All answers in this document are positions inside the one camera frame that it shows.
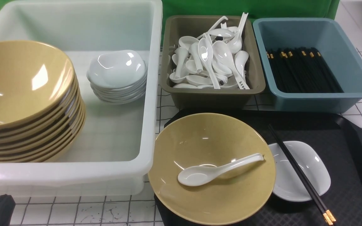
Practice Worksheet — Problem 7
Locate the white soup spoon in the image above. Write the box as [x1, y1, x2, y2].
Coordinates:
[177, 153, 264, 186]

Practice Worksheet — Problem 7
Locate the yellow noodle bowl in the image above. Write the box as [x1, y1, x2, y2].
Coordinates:
[148, 113, 276, 226]

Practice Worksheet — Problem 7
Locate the small white sauce dish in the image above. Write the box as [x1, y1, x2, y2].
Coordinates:
[268, 141, 331, 202]

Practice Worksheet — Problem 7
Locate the black chopstick gold tip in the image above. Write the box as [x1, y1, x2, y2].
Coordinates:
[268, 124, 337, 226]
[268, 125, 337, 226]

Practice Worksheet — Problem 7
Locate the top stacked yellow bowl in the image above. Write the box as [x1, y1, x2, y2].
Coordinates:
[0, 40, 76, 129]

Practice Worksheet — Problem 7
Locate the stack of yellow bowls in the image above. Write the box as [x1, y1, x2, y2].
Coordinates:
[0, 75, 86, 163]

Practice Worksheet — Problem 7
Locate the large white plastic bin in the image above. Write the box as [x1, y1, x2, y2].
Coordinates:
[0, 0, 162, 196]

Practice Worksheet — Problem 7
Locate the stack of white dishes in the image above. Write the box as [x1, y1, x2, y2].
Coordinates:
[86, 73, 147, 105]

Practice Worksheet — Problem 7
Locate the top stacked white dish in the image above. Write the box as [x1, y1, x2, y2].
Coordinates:
[86, 50, 148, 89]

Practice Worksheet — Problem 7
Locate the olive green spoon tray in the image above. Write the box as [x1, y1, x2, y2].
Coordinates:
[158, 15, 266, 109]

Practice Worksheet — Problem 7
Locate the pile of white spoons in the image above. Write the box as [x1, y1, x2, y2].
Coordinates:
[167, 13, 250, 90]

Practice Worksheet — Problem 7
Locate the bundle of black chopsticks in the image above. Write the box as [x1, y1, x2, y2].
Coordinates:
[266, 47, 344, 93]

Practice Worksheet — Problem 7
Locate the blue chopstick tray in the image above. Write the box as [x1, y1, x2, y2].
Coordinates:
[253, 18, 362, 113]

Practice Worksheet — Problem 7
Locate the black serving tray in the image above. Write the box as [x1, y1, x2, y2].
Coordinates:
[155, 108, 362, 226]

